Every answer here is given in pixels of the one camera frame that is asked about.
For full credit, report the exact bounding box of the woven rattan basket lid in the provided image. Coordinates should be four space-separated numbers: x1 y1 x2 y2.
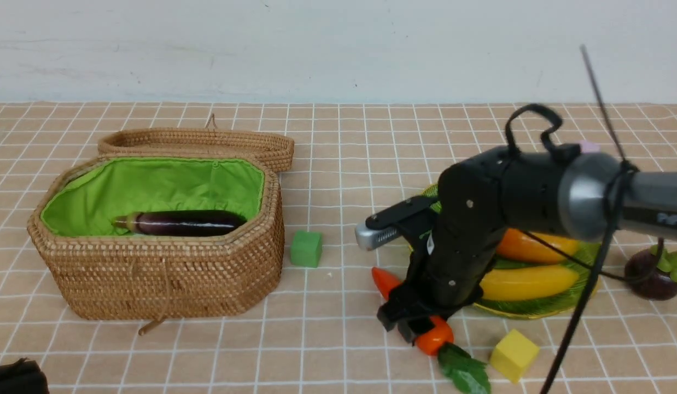
97 115 295 172

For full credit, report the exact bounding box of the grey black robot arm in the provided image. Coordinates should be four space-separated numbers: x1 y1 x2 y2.
365 104 677 341

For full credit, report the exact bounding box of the pink foam cube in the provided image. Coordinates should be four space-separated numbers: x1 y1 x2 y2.
579 140 600 154

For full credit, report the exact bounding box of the purple toy eggplant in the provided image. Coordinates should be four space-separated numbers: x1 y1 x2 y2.
112 210 247 237

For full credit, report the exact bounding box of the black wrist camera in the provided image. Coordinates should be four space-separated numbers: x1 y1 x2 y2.
354 195 438 251

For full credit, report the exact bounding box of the green leaf-shaped glass plate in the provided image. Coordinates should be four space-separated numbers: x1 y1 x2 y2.
407 183 602 321

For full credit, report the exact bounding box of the orange yellow toy mango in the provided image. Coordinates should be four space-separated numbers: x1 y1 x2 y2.
496 229 580 265

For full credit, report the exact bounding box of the black cable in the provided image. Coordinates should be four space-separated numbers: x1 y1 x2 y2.
505 45 667 394

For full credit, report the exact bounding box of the purple toy mangosteen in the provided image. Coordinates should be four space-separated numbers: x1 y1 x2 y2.
624 244 677 301

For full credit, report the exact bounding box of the woven rattan basket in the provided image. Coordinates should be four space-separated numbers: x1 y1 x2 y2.
27 155 284 326

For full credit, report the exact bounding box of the orange toy carrot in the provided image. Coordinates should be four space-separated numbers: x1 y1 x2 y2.
371 266 492 394

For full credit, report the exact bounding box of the black object at corner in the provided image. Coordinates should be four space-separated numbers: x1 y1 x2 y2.
0 357 49 394

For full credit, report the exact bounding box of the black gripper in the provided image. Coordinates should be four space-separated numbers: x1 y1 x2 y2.
377 230 484 346

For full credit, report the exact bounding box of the yellow foam cube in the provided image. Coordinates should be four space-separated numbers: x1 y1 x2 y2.
489 329 540 384

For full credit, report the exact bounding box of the green foam cube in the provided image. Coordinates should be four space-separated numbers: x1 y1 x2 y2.
289 230 323 268

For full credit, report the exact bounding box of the yellow toy banana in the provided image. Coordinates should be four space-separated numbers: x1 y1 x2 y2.
480 266 579 302

